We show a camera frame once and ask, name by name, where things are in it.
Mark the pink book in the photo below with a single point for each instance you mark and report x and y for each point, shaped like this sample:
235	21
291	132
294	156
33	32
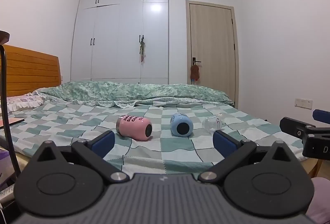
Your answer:
10	122

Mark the purple box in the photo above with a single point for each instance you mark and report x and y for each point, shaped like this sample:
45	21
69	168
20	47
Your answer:
5	164

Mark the bed with checkered sheet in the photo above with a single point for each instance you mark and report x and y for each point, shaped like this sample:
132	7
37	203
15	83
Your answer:
159	146

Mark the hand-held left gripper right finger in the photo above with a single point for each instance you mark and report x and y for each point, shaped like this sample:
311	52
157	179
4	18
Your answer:
223	142

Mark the brown hanging pouch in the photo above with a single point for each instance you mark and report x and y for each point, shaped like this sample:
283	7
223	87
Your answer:
195	72

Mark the wooden headboard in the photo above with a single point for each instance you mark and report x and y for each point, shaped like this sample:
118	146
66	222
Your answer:
31	69

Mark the dark round stand top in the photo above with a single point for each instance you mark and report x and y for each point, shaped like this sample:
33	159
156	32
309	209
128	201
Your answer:
3	37

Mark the pink cup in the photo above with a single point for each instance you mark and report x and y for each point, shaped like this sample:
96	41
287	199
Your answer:
134	127

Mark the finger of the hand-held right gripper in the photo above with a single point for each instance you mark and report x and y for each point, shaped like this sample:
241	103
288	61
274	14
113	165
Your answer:
294	126
321	115

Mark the blue cup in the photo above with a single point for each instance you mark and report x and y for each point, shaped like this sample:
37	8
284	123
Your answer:
181	124

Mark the hanging green ornament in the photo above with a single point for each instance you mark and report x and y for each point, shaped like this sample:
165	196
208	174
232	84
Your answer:
142	48

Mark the person's lilac clothing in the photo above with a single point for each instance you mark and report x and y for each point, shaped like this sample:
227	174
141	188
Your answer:
321	203

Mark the white wardrobe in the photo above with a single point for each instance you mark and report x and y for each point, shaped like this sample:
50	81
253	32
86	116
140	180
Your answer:
116	33

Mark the clear glass cup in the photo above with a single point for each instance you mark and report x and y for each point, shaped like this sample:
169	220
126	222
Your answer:
213	123

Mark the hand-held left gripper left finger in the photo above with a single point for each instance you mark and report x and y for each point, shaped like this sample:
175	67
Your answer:
105	142

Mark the beige wooden door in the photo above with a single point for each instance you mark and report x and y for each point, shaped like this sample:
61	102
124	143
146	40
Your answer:
212	54

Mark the green floral quilt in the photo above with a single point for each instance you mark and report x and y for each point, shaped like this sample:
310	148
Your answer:
134	91

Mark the floral ruffled pillow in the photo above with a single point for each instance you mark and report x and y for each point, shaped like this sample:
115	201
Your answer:
23	101

